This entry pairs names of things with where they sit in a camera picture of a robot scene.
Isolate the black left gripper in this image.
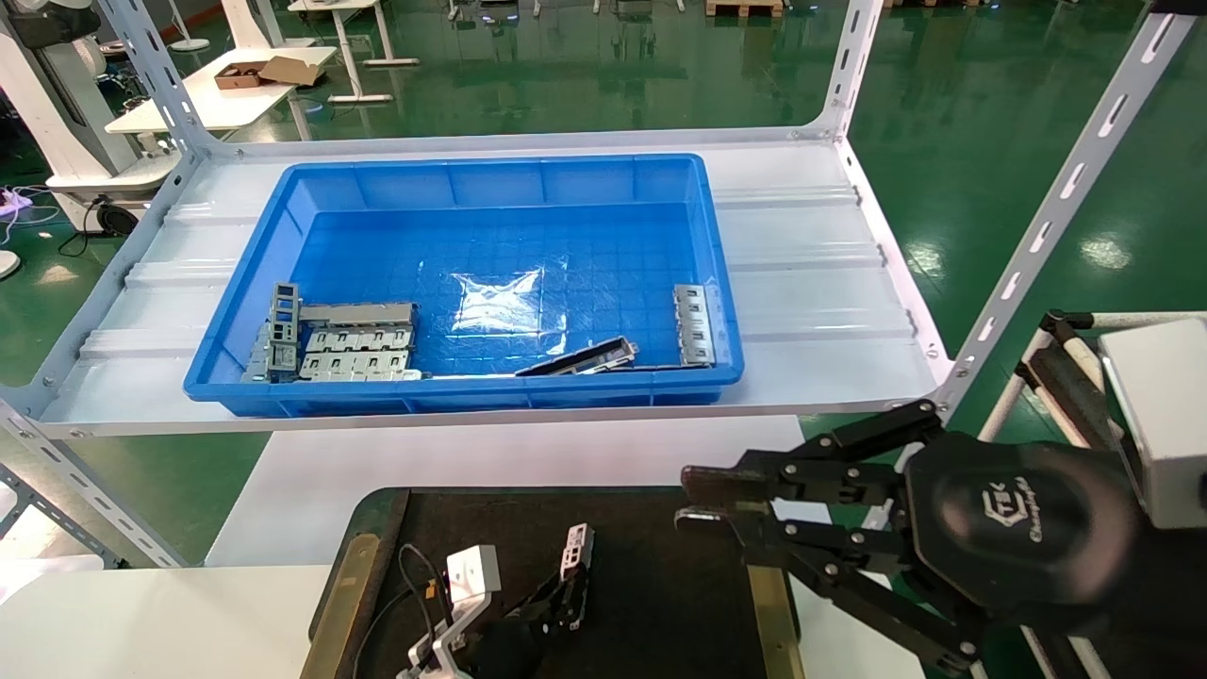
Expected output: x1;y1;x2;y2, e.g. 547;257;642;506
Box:
471;566;593;679

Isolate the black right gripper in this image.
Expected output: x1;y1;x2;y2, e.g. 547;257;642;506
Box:
675;401;1207;679

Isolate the silver cage with square holes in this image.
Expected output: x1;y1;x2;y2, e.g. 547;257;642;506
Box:
561;523;596;581

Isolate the black rectangular tray container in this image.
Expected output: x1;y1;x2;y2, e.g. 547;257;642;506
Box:
300;486;802;679

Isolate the dark metal cage part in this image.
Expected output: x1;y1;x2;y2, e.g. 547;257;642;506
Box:
516;337;640;378

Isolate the grey metal cage part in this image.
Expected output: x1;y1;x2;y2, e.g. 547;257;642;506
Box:
267;281;303;376

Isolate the white metal shelf rack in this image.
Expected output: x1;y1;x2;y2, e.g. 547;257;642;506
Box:
0;0;1207;569

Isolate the clear plastic film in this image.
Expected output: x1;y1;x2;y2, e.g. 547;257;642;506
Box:
451;267;569;355

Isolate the silver slotted metal plate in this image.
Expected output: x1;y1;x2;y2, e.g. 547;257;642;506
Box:
306;326;417;356
298;350;425;383

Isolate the long grey metal cage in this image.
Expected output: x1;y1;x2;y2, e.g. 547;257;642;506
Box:
300;301;421;331

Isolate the blue plastic bin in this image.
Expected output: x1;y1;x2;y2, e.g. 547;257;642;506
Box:
184;154;746;416

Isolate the white desk with legs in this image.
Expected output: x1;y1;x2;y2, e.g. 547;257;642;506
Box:
288;0;421;103

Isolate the open cardboard box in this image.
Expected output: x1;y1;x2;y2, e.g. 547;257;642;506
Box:
215;55;323;91

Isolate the white work table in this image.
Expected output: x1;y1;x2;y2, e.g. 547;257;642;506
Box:
104;45;339;142

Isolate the white round base stand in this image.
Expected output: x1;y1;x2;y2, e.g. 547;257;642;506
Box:
168;0;210;53

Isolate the white wheeled robot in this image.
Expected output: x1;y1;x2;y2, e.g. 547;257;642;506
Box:
0;0;180;235

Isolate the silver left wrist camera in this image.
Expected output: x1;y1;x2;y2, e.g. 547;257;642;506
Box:
401;545;503;679

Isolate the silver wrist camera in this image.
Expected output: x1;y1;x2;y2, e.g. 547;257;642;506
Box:
401;545;503;679
1099;319;1207;529

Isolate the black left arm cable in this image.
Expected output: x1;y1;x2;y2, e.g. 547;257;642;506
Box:
363;542;449;679

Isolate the silver perforated metal bracket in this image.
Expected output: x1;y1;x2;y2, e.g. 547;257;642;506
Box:
672;283;719;368

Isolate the white frame with black pads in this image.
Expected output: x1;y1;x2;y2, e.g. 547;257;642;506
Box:
979;309;1207;472

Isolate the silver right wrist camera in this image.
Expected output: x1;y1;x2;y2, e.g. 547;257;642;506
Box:
1099;319;1207;529

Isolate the white machine pedestal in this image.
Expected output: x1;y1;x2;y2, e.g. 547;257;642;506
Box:
222;0;317;48

